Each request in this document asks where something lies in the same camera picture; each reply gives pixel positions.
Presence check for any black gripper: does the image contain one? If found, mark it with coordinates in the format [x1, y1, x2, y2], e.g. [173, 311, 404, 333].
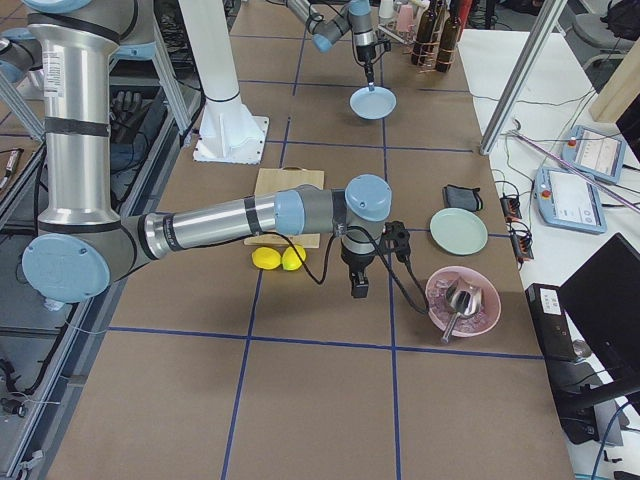
[356, 40, 390, 92]
[341, 230, 381, 299]

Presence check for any light blue plate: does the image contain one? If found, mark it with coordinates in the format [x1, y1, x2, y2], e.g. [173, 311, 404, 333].
[349, 86, 397, 120]

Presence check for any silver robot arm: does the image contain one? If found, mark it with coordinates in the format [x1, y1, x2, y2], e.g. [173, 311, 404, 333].
[22, 1, 395, 303]
[284, 0, 391, 92]

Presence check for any pale green plate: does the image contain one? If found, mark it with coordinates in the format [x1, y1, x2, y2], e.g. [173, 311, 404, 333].
[429, 208, 488, 256]

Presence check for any pink cup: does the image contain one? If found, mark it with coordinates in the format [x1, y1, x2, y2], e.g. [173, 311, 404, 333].
[396, 4, 414, 33]

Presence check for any upper yellow lemon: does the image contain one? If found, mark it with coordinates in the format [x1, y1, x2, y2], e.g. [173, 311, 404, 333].
[281, 244, 307, 271]

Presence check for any yellow lemon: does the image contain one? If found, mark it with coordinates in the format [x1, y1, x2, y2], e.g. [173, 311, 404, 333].
[281, 244, 307, 271]
[251, 247, 282, 270]

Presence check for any dark wine bottle lower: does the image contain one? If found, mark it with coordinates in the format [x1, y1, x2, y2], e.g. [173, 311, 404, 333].
[435, 0, 461, 73]

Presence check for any pink bowl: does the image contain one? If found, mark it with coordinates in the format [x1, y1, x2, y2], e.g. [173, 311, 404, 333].
[425, 266, 501, 342]

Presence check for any lower yellow lemon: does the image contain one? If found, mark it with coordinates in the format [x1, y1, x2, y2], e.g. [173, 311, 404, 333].
[251, 247, 282, 270]

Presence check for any metal ice scoop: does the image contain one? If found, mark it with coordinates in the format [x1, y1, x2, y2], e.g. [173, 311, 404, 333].
[441, 277, 483, 344]

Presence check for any folded grey cloth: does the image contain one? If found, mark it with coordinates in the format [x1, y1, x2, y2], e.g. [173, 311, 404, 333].
[443, 184, 484, 212]

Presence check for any bamboo cutting board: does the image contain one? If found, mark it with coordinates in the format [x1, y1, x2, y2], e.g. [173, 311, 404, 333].
[244, 167, 325, 248]

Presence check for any black computer box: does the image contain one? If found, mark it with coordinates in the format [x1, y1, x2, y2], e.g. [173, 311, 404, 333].
[525, 283, 579, 363]

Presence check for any lower teach pendant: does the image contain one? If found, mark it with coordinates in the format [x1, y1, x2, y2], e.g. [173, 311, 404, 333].
[534, 166, 607, 235]

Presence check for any teach pendant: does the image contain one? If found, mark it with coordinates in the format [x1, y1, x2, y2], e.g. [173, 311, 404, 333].
[561, 125, 627, 184]
[534, 166, 607, 235]

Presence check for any black monitor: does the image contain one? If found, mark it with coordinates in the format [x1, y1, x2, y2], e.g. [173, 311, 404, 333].
[559, 233, 639, 380]

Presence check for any upper teach pendant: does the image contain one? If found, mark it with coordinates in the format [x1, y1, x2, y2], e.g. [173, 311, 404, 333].
[561, 125, 627, 184]

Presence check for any copper wire bottle rack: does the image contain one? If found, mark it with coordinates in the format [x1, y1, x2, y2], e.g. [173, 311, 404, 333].
[413, 31, 457, 74]

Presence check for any black camera cable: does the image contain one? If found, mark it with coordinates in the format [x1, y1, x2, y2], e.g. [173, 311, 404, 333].
[284, 222, 432, 316]

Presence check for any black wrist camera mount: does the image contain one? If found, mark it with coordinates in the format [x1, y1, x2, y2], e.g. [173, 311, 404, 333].
[380, 221, 411, 264]

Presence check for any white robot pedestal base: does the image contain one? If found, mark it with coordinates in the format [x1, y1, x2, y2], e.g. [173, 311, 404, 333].
[179, 0, 269, 165]

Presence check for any aluminium frame post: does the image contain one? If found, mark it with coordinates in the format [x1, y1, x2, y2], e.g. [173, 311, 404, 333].
[479, 0, 566, 155]

